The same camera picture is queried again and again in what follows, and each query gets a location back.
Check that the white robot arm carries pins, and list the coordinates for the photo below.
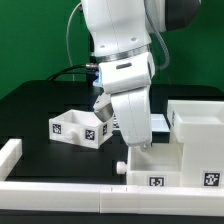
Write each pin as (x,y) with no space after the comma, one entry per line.
(121,31)

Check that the white drawer cabinet shell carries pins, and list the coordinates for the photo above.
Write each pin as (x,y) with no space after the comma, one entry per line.
(199,127)

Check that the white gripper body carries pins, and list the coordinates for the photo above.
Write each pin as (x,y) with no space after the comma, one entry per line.
(132,111)

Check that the white front fence rail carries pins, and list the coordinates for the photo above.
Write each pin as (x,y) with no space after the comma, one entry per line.
(111,199)

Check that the white front drawer box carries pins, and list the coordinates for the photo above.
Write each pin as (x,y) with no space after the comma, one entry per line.
(158,166)

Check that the white left fence block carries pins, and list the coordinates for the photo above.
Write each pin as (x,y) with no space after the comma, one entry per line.
(10,154)

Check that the white fiducial marker sheet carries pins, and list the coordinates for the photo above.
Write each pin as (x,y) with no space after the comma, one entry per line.
(159,123)

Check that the white drawer box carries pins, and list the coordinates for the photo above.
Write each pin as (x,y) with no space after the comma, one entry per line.
(80,128)
(158,166)

